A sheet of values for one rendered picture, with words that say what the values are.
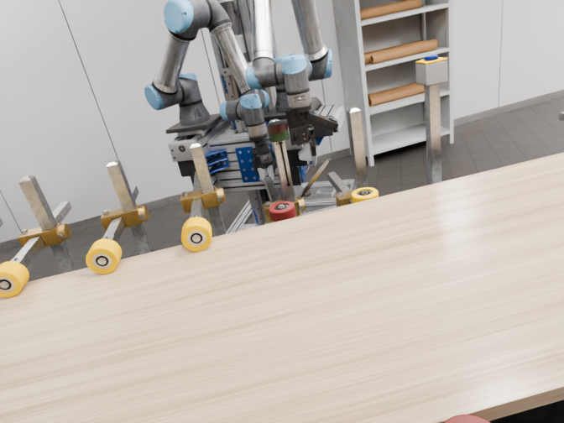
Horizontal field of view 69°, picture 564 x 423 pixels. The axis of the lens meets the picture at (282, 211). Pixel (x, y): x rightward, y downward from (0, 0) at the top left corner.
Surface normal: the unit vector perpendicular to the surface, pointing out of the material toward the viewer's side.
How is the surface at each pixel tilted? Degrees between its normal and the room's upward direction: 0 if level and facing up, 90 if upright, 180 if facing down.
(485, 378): 0
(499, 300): 0
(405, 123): 90
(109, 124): 90
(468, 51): 90
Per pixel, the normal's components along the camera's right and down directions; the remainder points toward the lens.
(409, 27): 0.27, 0.36
